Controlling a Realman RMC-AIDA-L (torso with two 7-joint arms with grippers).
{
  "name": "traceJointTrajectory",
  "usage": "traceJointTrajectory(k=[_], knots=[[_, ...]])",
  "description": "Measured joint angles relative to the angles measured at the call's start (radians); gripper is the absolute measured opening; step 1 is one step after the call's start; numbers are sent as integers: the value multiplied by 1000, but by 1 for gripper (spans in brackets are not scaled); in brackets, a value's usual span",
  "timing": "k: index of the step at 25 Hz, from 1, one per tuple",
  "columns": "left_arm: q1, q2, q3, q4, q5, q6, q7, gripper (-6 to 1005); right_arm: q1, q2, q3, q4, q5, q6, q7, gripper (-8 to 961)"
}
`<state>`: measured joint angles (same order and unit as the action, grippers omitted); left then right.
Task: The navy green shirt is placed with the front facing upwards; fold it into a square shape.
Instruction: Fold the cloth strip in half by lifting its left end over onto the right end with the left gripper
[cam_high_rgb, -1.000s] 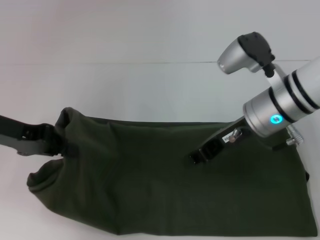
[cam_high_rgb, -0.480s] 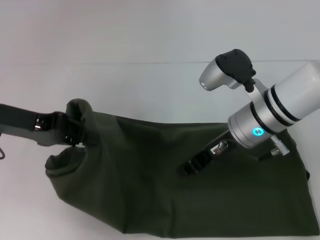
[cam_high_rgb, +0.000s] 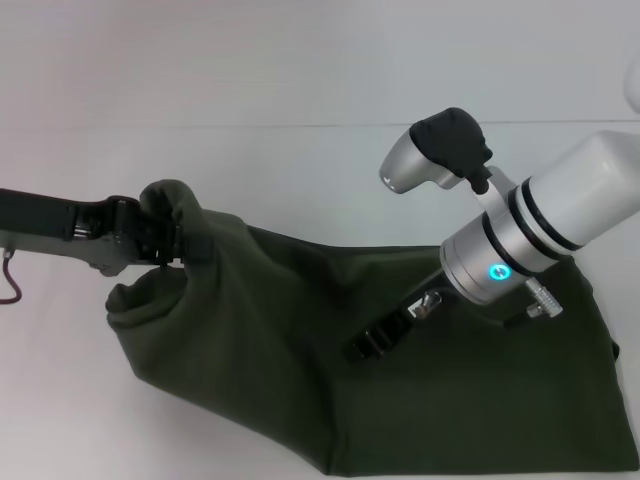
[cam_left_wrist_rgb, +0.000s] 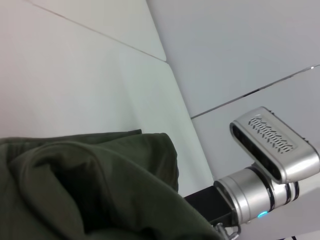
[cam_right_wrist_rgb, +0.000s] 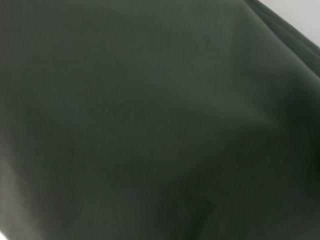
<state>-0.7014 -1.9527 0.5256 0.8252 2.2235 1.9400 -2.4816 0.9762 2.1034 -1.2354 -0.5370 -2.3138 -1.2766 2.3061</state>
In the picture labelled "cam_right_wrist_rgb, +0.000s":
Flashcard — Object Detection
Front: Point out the dark green FREE t-shirt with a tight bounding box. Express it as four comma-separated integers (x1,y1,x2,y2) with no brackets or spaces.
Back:
0,0,320,240

